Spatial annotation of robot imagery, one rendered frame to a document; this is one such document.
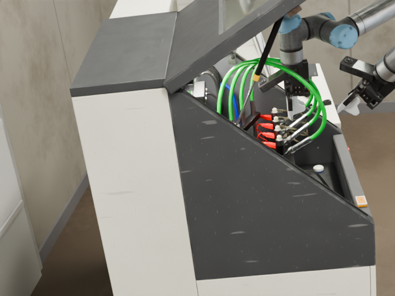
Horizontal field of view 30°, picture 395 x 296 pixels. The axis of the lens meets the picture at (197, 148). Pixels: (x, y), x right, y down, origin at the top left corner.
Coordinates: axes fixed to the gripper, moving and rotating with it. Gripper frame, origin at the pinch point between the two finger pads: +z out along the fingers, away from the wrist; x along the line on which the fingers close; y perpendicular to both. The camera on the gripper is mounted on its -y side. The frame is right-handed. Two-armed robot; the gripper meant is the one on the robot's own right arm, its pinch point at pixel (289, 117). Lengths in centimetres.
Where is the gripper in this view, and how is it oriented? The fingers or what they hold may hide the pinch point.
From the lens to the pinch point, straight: 253.9
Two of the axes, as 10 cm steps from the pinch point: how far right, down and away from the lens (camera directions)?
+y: 9.9, -1.0, -0.8
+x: 0.3, -4.4, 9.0
